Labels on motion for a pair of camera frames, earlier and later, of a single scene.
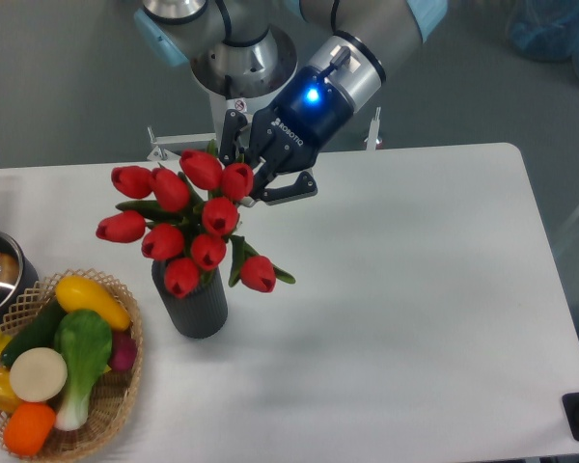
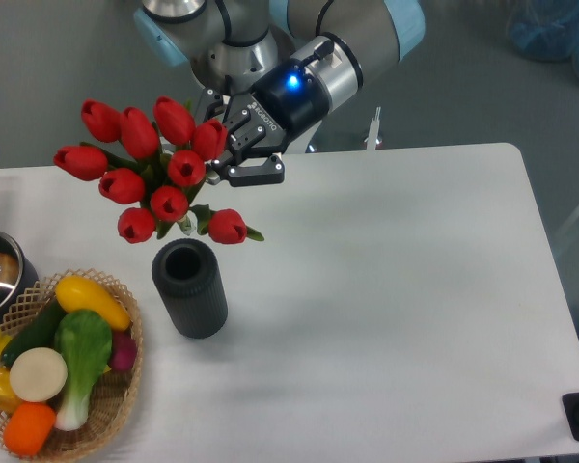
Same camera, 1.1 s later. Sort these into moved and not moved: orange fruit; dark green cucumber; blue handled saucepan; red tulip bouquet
Moved: red tulip bouquet
Not moved: blue handled saucepan; orange fruit; dark green cucumber
